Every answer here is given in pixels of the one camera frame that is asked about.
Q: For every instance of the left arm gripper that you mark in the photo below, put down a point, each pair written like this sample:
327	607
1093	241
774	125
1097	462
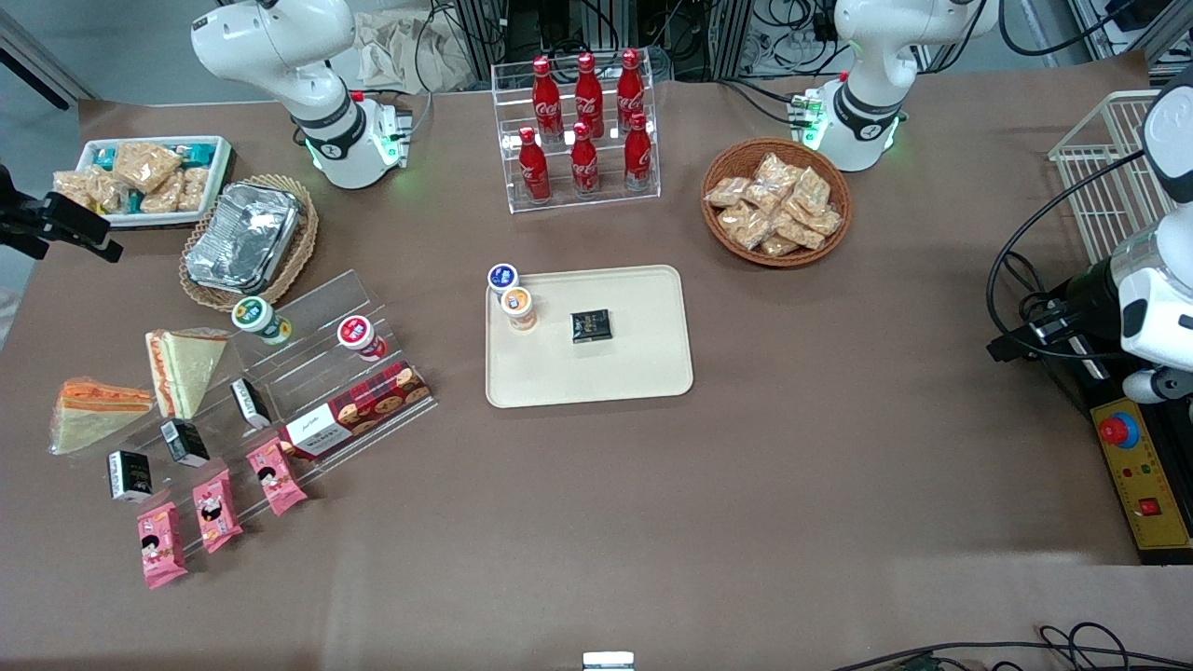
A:
1087	294

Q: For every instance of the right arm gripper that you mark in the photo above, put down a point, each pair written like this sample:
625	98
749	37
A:
28	222

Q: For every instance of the sandwich with orange filling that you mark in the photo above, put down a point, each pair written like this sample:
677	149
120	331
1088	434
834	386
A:
98	415

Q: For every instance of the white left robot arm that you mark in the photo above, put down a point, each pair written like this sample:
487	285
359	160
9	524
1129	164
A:
867	56

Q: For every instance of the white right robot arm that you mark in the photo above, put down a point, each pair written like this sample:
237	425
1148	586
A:
308	93

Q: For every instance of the white rectangular snack tray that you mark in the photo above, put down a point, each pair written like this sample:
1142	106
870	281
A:
219	172

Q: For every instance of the wrapped triangle sandwich white bread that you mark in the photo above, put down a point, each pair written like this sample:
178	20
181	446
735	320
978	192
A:
186	371

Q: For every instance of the beige plastic tray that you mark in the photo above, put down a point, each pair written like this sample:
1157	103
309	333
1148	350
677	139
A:
634	363

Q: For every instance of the teal snack packet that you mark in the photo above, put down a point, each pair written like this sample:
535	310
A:
198	152
102	158
135	203

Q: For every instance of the rice cracker snack pack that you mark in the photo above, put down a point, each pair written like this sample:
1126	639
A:
779	246
193	186
778	172
163	196
146	165
762	198
744	226
811	189
800	231
727	192
825	222
73	184
110	191

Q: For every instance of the stacked foil containers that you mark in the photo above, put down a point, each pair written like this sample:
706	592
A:
244	238

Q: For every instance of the green lid cup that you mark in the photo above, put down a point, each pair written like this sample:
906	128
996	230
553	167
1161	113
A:
259	319

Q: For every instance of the oval wicker basket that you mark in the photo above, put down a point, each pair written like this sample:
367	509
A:
303	247

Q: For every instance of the yellow emergency stop box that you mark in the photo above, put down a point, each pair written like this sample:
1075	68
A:
1151	485

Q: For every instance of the brown table cover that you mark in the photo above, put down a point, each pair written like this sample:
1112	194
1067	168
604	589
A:
839	466

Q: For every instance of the small black carton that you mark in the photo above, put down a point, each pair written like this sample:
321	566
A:
250	403
185	444
130	476

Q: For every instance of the clear acrylic stepped stand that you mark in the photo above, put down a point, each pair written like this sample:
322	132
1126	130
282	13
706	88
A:
317	308

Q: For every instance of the red lid cup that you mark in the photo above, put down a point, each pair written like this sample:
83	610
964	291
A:
360	335

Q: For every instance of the pink snack packet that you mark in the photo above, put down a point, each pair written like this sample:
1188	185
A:
276	477
160	545
216	511

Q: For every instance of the red plaid cookie box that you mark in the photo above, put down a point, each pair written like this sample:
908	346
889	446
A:
359	410

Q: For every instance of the round wicker basket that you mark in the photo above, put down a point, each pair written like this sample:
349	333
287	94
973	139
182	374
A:
722	158

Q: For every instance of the blue lid cup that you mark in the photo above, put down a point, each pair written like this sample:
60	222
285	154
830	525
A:
502	277

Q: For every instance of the clear acrylic bottle rack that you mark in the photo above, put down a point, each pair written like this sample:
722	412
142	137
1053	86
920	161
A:
648	186

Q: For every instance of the orange lid cup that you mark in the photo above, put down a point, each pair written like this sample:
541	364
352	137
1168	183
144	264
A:
518	308

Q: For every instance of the small black square packet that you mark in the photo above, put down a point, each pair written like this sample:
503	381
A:
591	326

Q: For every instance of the red cola bottle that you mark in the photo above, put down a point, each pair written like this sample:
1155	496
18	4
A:
588	89
533	170
630	86
584	164
546	93
637	154

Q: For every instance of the white device edge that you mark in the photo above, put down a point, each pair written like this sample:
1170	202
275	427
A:
608	662

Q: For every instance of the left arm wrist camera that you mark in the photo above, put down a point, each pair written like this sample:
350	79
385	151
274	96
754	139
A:
1053	326

